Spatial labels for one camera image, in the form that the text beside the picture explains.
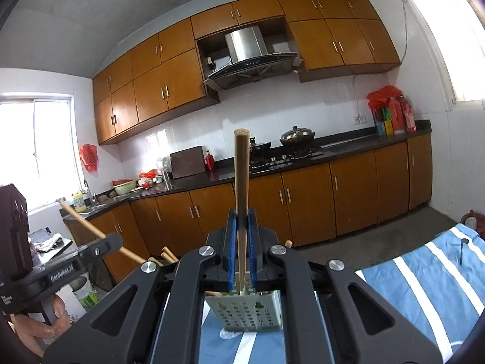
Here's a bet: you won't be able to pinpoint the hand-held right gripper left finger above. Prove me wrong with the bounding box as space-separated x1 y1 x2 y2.
42 208 239 364

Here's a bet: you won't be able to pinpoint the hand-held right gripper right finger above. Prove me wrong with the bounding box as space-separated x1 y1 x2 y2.
246 205 443 364

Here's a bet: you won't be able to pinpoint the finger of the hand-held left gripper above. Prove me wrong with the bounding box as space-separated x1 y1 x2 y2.
78 233 125 271

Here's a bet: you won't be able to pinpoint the green perforated utensil holder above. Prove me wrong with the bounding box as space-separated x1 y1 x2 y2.
204 271 285 333

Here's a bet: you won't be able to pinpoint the person's left hand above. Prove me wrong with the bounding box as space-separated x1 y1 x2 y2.
0 296 72 357

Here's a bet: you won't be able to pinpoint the crumpled white cloth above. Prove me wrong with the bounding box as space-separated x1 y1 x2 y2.
28 231 63 254

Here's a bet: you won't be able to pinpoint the white plastic bucket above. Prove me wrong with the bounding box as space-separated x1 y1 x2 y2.
72 276 100 312

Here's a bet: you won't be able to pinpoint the steel faucet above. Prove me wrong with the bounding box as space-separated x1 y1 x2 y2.
83 179 98 206

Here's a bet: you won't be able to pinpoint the stacked plastic basins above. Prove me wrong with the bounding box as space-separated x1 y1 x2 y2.
111 178 138 196

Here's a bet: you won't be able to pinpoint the red white plastic bag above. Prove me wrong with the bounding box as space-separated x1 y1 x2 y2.
137 169 159 190

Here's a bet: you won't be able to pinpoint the glass jars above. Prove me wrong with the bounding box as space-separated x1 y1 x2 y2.
157 157 173 183

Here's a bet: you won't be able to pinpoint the black gas stove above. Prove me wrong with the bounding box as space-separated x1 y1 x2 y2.
248 148 326 170

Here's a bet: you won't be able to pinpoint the dark cutting board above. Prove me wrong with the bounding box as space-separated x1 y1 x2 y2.
169 146 206 180

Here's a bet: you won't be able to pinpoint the black wok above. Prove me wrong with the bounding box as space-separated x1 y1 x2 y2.
248 136 274 158

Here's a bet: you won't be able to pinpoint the brown lower kitchen cabinets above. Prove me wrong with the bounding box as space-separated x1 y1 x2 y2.
68 133 433 285

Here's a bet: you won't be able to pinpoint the wok with steel lid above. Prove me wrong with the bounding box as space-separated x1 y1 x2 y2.
279 125 316 148

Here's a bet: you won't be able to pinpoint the black kitchen countertop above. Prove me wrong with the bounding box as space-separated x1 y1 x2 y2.
62 119 433 221

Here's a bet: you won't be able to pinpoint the blue white striped tablecloth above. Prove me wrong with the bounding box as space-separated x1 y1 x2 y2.
197 222 485 364

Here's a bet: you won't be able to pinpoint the colourful carton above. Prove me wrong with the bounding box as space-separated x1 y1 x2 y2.
375 108 395 137

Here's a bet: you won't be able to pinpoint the steel range hood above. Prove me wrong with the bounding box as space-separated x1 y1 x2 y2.
202 25 304 91

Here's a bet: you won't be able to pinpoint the red bottles on counter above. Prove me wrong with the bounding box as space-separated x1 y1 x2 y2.
388 96 418 134

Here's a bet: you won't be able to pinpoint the bright window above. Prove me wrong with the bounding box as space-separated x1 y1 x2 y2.
393 0 485 104

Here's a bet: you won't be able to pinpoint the window with metal frame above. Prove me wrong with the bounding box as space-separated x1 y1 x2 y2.
0 94 73 214

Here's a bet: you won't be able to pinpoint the red bag on wall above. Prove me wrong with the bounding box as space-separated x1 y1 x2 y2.
79 144 99 173

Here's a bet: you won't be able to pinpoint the white wall cable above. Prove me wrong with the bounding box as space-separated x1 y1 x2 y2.
352 75 361 116

